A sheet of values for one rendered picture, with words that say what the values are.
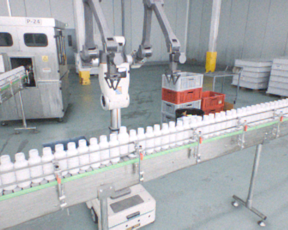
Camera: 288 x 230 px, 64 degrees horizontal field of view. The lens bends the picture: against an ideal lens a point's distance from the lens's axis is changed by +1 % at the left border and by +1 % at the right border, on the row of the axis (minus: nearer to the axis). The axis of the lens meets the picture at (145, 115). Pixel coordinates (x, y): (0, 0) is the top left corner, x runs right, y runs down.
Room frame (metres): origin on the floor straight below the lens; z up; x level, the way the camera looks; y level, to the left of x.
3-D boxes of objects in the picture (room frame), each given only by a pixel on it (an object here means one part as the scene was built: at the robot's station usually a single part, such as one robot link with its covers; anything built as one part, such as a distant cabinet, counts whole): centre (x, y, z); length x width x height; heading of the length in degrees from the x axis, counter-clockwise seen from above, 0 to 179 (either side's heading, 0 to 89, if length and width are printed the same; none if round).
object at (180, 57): (1.57, -0.21, 1.60); 0.12 x 0.09 x 0.12; 31
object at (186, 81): (3.93, -0.63, 1.00); 0.61 x 0.41 x 0.22; 127
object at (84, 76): (8.75, 2.33, 0.55); 0.40 x 0.40 x 1.10; 30
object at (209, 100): (4.38, -1.19, 0.55); 0.61 x 0.41 x 0.22; 123
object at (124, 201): (1.91, 0.26, 0.24); 0.68 x 0.53 x 0.41; 30
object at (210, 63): (11.19, -3.08, 0.55); 0.40 x 0.40 x 1.10; 30
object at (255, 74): (8.18, -3.89, 0.50); 1.23 x 1.05 x 1.00; 118
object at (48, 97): (5.11, 2.45, 1.00); 1.60 x 1.30 x 2.00; 12
